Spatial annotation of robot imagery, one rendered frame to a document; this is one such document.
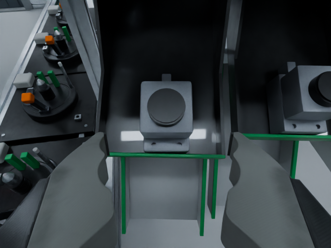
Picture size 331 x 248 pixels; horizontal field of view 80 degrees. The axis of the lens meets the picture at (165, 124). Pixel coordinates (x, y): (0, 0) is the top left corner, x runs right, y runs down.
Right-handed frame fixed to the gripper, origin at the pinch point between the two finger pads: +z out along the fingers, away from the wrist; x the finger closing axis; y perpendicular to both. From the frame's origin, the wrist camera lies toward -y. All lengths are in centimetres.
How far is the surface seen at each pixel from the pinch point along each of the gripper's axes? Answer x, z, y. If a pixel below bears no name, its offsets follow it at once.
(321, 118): 14.9, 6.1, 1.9
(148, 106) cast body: -1.6, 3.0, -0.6
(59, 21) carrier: -44, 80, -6
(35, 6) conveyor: -77, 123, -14
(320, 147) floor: 124, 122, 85
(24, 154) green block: -27.6, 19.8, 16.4
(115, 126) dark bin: -5.9, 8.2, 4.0
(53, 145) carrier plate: -27.2, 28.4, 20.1
